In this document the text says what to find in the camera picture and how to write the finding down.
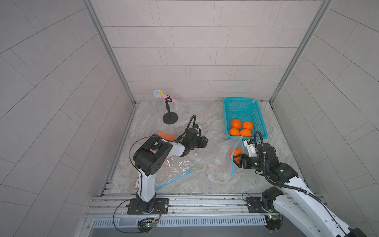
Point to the black microphone stand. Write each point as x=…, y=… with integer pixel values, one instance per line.
x=169, y=117

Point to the teal plastic perforated basket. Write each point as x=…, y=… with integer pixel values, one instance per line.
x=244, y=109

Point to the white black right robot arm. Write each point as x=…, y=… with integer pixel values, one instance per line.
x=289, y=194

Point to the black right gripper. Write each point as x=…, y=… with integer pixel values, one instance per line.
x=245, y=165

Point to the aluminium mounting rail frame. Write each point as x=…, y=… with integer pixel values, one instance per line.
x=110, y=212

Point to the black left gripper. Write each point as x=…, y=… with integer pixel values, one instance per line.
x=201, y=142

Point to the clear zip-top bag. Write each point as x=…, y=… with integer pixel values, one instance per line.
x=173, y=169
x=225, y=153

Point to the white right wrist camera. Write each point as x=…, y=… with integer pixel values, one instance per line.
x=249, y=144

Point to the green circuit board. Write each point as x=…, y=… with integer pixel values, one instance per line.
x=274, y=221
x=146, y=225

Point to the left green circuit board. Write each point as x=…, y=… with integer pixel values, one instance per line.
x=146, y=225

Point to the pink toy microphone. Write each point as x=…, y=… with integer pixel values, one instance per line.
x=160, y=95

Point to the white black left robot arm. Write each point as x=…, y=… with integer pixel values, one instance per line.
x=149, y=158

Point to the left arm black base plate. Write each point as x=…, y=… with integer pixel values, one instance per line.
x=155, y=206

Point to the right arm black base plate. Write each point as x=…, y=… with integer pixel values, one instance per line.
x=255, y=205

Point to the right green circuit board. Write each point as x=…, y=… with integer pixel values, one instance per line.
x=274, y=221

